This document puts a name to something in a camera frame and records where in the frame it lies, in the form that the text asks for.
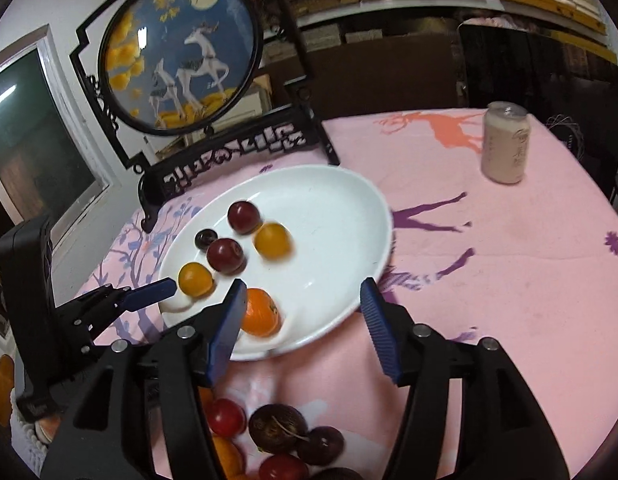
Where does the yellow orange kumquat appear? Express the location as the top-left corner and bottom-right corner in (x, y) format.
(178, 261), (214, 298)

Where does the red cherry tomato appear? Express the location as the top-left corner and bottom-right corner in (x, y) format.
(205, 398), (247, 439)
(258, 454), (310, 480)

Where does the large orange mandarin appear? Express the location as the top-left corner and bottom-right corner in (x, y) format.
(240, 288), (282, 338)

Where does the small orange mandarin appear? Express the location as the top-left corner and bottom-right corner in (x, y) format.
(212, 436), (245, 479)

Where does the dark cherry with stem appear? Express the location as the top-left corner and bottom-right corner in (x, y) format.
(296, 426), (345, 467)

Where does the round deer art screen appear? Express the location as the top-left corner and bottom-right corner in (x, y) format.
(97, 0), (263, 136)

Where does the black carved wooden stand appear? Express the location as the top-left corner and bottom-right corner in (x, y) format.
(70, 0), (338, 232)

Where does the dark red cherry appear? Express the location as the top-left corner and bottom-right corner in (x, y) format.
(228, 200), (262, 235)

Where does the small black grape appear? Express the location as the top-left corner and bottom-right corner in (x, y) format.
(194, 229), (218, 252)

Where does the dark chair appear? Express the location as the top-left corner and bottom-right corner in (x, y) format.
(458, 23), (618, 195)

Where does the white beverage can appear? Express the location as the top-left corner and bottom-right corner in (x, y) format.
(481, 101), (531, 185)

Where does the white oval plate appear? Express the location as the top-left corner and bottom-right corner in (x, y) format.
(158, 165), (394, 361)

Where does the pink printed tablecloth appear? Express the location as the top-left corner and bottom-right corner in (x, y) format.
(78, 110), (618, 479)

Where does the dark red plum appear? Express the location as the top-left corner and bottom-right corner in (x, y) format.
(206, 237), (245, 274)

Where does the framed window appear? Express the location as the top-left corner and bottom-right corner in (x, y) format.
(0, 25), (110, 244)

